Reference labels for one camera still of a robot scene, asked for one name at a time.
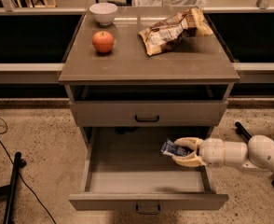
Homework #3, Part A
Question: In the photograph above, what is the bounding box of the crumpled chip bag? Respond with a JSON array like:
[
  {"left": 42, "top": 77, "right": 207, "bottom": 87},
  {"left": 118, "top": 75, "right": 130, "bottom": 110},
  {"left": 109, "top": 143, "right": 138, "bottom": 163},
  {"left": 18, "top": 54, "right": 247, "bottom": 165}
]
[{"left": 139, "top": 7, "right": 213, "bottom": 56}]

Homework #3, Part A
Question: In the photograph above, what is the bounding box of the metal railing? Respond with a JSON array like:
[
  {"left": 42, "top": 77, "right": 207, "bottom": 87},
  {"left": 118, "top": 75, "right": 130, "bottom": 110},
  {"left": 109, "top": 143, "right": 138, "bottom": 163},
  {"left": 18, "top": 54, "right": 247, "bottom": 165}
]
[{"left": 0, "top": 0, "right": 274, "bottom": 84}]

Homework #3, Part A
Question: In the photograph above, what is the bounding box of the black stand leg left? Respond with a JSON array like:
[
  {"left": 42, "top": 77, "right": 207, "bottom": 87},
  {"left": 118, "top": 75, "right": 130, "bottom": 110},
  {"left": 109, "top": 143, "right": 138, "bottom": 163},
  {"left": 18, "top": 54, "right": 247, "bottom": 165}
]
[{"left": 0, "top": 152, "right": 26, "bottom": 224}]

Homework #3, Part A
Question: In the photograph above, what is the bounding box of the blue rxbar blueberry bar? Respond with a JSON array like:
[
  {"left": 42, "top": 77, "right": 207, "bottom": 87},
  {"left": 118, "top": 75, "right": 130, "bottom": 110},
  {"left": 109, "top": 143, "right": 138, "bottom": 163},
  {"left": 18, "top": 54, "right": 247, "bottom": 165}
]
[{"left": 160, "top": 139, "right": 190, "bottom": 157}]

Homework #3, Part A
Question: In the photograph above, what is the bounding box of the black stand leg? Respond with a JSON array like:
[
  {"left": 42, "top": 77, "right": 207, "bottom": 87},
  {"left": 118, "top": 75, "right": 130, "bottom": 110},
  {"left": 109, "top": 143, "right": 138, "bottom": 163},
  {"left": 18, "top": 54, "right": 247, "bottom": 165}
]
[
  {"left": 234, "top": 121, "right": 274, "bottom": 187},
  {"left": 0, "top": 152, "right": 26, "bottom": 224}
]

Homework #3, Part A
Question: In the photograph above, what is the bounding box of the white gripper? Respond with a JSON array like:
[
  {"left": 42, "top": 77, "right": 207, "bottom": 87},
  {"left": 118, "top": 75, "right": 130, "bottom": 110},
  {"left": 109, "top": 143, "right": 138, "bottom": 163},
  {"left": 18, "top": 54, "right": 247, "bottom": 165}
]
[{"left": 172, "top": 137, "right": 248, "bottom": 167}]

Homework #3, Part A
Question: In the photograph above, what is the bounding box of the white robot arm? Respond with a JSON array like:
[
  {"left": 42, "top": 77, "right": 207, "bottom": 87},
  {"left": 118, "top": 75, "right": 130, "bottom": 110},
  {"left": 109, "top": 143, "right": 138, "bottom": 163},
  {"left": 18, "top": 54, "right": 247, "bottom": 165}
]
[{"left": 172, "top": 135, "right": 274, "bottom": 175}]

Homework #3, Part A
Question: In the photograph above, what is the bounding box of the white ceramic bowl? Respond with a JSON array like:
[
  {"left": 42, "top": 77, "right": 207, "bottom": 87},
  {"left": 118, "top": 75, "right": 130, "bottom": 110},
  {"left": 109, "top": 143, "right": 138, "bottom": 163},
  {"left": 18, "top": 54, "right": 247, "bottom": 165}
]
[{"left": 89, "top": 3, "right": 117, "bottom": 25}]

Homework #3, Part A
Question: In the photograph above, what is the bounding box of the closed upper drawer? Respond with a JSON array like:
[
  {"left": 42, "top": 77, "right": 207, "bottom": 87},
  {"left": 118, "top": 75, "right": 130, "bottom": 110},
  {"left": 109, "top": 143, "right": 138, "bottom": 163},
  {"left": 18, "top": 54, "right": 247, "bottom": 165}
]
[{"left": 70, "top": 101, "right": 227, "bottom": 127}]

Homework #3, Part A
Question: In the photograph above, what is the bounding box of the black floor cable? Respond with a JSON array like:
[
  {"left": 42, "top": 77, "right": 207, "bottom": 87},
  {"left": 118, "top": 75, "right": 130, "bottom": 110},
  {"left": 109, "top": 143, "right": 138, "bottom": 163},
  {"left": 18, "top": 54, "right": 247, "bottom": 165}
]
[{"left": 0, "top": 109, "right": 57, "bottom": 224}]

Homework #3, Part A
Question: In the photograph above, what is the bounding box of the red apple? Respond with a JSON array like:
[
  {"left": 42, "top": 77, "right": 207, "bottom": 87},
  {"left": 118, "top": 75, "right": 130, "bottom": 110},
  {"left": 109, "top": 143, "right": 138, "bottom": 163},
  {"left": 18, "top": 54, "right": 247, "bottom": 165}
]
[{"left": 92, "top": 31, "right": 114, "bottom": 53}]

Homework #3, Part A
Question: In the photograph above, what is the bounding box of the grey drawer cabinet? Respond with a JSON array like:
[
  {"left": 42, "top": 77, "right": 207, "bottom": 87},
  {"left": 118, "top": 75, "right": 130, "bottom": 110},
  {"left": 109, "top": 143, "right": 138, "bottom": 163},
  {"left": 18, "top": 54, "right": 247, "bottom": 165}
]
[{"left": 58, "top": 6, "right": 240, "bottom": 142}]

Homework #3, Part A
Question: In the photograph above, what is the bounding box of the black stand leg right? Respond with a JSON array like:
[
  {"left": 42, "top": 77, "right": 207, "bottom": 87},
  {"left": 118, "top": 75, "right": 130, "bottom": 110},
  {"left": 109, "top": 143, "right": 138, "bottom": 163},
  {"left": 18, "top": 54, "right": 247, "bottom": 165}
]
[{"left": 234, "top": 121, "right": 274, "bottom": 187}]

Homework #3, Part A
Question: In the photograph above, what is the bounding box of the open middle drawer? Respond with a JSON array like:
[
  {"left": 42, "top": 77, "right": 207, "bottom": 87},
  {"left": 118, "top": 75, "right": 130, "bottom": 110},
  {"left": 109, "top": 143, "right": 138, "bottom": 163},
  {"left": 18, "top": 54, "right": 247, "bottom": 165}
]
[{"left": 69, "top": 127, "right": 228, "bottom": 215}]

